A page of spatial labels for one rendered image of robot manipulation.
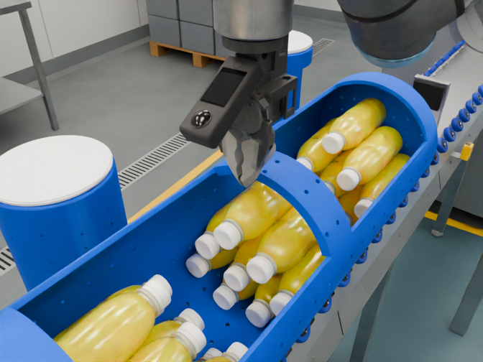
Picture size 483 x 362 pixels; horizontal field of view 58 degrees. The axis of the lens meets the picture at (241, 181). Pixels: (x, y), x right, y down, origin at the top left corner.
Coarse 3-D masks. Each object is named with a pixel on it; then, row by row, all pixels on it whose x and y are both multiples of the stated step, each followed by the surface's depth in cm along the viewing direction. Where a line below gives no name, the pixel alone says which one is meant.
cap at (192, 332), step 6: (186, 324) 55; (192, 324) 54; (180, 330) 54; (186, 330) 54; (192, 330) 54; (198, 330) 54; (186, 336) 53; (192, 336) 53; (198, 336) 54; (204, 336) 54; (192, 342) 53; (198, 342) 53; (204, 342) 54; (198, 348) 54
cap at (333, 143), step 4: (328, 136) 85; (332, 136) 84; (336, 136) 84; (340, 136) 85; (324, 140) 86; (328, 140) 85; (332, 140) 85; (336, 140) 84; (340, 140) 84; (324, 144) 86; (328, 144) 86; (332, 144) 85; (336, 144) 84; (340, 144) 84; (324, 148) 87; (328, 148) 86; (332, 148) 86; (336, 148) 85; (340, 148) 85; (328, 152) 86; (332, 152) 86; (336, 152) 85
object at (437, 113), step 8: (416, 80) 130; (424, 80) 129; (432, 80) 128; (440, 80) 128; (416, 88) 130; (424, 88) 129; (432, 88) 127; (440, 88) 126; (448, 88) 128; (424, 96) 130; (432, 96) 129; (440, 96) 127; (432, 104) 130; (440, 104) 129; (432, 112) 132; (440, 112) 131
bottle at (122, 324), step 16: (112, 304) 51; (128, 304) 51; (144, 304) 52; (96, 320) 49; (112, 320) 49; (128, 320) 50; (144, 320) 51; (64, 336) 48; (80, 336) 47; (96, 336) 47; (112, 336) 48; (128, 336) 49; (144, 336) 51; (80, 352) 46; (96, 352) 47; (112, 352) 48; (128, 352) 49
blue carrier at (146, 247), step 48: (336, 96) 102; (384, 96) 95; (288, 144) 99; (432, 144) 90; (192, 192) 74; (288, 192) 61; (384, 192) 74; (144, 240) 70; (192, 240) 80; (336, 240) 63; (48, 288) 55; (96, 288) 65; (192, 288) 78; (0, 336) 42; (48, 336) 41; (240, 336) 73; (288, 336) 56
